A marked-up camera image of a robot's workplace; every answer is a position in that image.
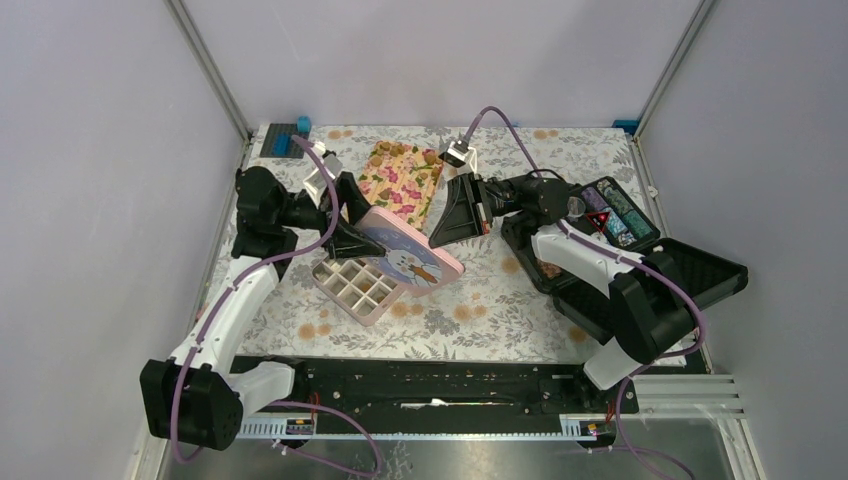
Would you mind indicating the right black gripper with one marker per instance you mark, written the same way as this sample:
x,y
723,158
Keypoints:
x,y
468,211

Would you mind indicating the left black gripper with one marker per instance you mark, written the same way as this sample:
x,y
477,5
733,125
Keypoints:
x,y
346,241

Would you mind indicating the compartmented metal chocolate tin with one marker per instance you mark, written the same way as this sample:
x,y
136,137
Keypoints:
x,y
358,288

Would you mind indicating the silver tin lid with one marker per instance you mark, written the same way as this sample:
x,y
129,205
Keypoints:
x,y
409,260

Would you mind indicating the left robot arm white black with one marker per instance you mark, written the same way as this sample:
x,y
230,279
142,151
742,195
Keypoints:
x,y
193,396

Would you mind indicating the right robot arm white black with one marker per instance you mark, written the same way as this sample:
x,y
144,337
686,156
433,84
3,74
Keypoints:
x,y
650,311

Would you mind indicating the floral rectangular tray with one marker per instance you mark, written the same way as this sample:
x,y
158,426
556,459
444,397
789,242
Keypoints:
x,y
403,179

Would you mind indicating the grey lego baseplate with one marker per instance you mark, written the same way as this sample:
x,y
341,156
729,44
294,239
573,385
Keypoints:
x,y
278,141

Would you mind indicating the floral table mat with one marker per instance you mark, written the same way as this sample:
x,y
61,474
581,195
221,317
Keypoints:
x,y
492,312

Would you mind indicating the black poker chip case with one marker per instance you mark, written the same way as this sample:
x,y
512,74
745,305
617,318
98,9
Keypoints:
x,y
603,210

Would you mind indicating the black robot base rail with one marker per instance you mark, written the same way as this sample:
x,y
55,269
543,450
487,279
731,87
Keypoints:
x,y
435,400

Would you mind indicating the blue corner bracket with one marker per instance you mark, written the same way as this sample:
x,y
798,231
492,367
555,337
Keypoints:
x,y
629,126

